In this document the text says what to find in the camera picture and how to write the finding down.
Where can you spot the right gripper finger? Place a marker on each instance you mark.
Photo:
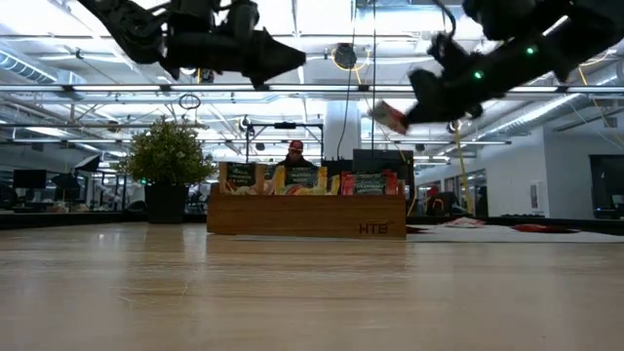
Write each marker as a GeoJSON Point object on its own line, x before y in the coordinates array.
{"type": "Point", "coordinates": [429, 100]}

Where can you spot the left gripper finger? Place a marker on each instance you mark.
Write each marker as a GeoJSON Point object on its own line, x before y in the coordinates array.
{"type": "Point", "coordinates": [280, 56]}

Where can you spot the orange tea packet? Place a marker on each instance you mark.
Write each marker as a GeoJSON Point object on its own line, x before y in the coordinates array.
{"type": "Point", "coordinates": [335, 185]}
{"type": "Point", "coordinates": [301, 176]}

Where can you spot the grey woven placemat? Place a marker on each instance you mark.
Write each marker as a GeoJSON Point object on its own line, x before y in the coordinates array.
{"type": "Point", "coordinates": [487, 235]}

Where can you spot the wooden three-compartment tea box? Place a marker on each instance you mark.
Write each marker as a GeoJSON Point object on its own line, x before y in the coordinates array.
{"type": "Point", "coordinates": [292, 217]}

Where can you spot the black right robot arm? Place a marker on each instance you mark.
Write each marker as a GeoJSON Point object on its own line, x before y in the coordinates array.
{"type": "Point", "coordinates": [575, 29]}

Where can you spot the black monitor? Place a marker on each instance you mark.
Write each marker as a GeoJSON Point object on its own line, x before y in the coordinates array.
{"type": "Point", "coordinates": [341, 168]}
{"type": "Point", "coordinates": [29, 179]}
{"type": "Point", "coordinates": [385, 158]}

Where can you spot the person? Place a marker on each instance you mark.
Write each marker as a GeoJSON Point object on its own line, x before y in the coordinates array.
{"type": "Point", "coordinates": [295, 146]}

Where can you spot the green potted plant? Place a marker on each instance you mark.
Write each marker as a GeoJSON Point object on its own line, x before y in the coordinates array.
{"type": "Point", "coordinates": [166, 156]}

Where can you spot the black camera rig frame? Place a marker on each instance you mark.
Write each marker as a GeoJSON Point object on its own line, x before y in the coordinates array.
{"type": "Point", "coordinates": [285, 125]}

